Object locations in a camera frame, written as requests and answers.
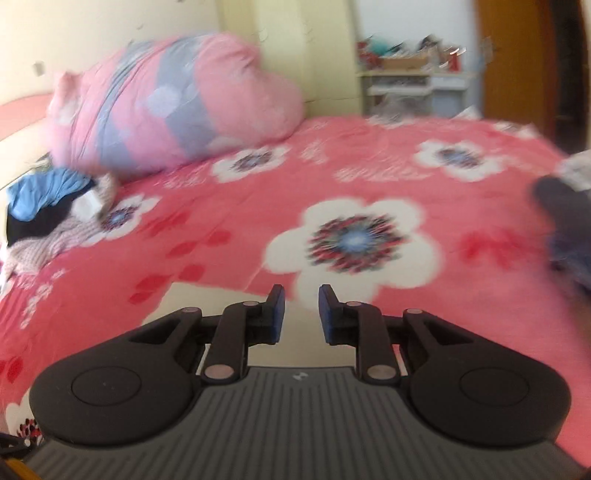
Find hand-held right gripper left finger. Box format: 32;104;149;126
129;284;286;385

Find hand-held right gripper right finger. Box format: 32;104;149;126
318;284;475;385

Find beige jacket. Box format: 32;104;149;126
139;282;409;370

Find pink floral bedspread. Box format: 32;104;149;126
0;115;591;467

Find white garment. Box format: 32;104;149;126
71;191;105;220

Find clear plastic bag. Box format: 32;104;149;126
379;95;430;116

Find pink grey floral duvet bundle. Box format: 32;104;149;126
39;31;305;178

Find pink checked garment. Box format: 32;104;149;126
0;173;121;278

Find folded blue jeans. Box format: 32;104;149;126
547;231;591;291

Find black garment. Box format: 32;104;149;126
7;185;93;245

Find cream wardrobe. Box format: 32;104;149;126
217;0;363;125

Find folded navy garment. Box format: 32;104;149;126
531;178;591;236

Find white dresser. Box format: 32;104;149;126
358;71;483;118

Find cardboard box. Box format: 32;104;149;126
381;55;430;72

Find crumpled white cloth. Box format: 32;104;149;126
558;150;591;185

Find wooden door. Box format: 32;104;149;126
475;0;555;134

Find pink headboard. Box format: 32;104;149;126
0;92;56;185

